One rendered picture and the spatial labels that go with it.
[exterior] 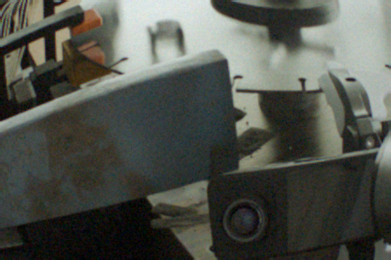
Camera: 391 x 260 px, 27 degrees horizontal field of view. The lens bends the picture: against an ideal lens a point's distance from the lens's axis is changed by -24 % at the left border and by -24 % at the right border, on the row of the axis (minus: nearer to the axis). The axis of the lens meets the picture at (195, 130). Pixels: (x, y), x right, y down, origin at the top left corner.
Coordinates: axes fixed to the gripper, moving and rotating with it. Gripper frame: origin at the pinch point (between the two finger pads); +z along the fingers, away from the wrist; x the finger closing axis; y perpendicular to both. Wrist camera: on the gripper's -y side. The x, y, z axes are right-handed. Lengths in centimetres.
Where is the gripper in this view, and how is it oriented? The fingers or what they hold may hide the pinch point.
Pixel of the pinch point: (332, 188)
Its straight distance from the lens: 58.4
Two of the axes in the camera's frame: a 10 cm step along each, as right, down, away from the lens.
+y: 9.9, -1.3, 0.6
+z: -0.5, 0.4, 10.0
